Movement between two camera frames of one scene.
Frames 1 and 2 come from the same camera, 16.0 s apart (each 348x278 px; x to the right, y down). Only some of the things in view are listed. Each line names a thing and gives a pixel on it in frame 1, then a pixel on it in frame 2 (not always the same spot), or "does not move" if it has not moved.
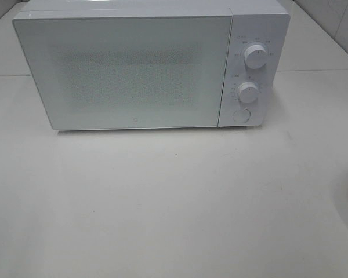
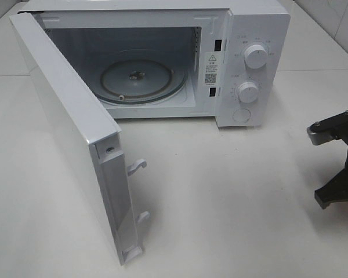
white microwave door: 129,71 → 94,141
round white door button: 241,115 does not move
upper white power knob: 255,56 does not move
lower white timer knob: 247,92 does not move
